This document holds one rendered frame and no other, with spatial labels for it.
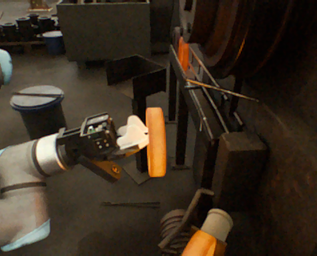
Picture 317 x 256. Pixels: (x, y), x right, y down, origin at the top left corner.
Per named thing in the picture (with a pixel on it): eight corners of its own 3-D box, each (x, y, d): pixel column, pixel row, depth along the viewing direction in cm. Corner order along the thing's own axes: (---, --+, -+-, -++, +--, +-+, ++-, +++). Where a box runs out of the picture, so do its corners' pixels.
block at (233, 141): (242, 191, 79) (259, 129, 65) (251, 213, 72) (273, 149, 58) (209, 193, 78) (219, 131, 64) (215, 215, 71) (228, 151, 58)
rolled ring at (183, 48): (178, 37, 150) (184, 37, 150) (178, 69, 156) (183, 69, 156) (183, 37, 133) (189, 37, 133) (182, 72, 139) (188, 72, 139)
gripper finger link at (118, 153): (137, 149, 51) (98, 159, 52) (140, 154, 52) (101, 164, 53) (137, 135, 55) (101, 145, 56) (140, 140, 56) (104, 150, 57)
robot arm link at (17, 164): (16, 192, 61) (14, 153, 64) (63, 180, 60) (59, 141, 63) (-17, 192, 52) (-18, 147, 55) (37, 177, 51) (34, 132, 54)
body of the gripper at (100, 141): (107, 129, 49) (51, 145, 50) (122, 160, 54) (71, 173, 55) (110, 110, 55) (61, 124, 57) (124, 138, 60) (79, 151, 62)
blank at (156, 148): (159, 97, 60) (145, 98, 60) (167, 127, 46) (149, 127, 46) (159, 151, 67) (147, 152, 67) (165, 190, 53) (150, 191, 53)
